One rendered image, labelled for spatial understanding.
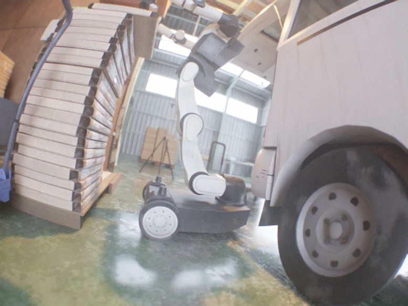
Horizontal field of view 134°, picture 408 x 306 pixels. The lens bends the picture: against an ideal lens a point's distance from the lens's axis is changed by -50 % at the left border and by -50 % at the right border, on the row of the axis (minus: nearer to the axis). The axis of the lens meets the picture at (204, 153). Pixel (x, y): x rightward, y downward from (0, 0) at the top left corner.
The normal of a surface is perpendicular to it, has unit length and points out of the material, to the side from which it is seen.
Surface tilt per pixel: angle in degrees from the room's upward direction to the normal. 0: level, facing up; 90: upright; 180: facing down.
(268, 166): 87
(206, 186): 90
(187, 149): 115
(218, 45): 101
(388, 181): 76
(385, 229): 91
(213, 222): 90
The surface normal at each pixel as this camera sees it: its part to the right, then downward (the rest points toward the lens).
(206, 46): 0.25, 0.21
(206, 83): 0.08, 0.35
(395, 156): -0.92, -0.20
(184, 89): 0.40, 0.42
